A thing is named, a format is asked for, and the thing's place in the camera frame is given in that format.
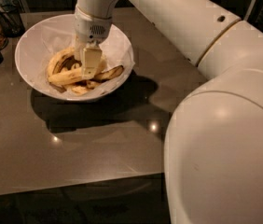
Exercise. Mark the banana peel pieces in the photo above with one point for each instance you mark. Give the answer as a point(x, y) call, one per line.
point(82, 87)

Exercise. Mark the white paper liner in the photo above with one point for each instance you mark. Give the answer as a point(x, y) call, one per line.
point(117, 50)

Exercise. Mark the black wire mesh basket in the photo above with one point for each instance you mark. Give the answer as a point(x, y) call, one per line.
point(10, 21)

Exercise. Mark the yellow banana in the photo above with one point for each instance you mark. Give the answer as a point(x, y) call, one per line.
point(75, 74)

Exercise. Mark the curved banana peel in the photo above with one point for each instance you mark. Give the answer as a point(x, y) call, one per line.
point(63, 60)

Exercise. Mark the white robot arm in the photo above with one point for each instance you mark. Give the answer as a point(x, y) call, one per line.
point(213, 152)

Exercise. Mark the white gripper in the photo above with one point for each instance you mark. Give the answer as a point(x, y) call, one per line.
point(89, 28)

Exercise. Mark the white bowl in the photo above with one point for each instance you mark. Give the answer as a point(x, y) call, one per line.
point(28, 53)

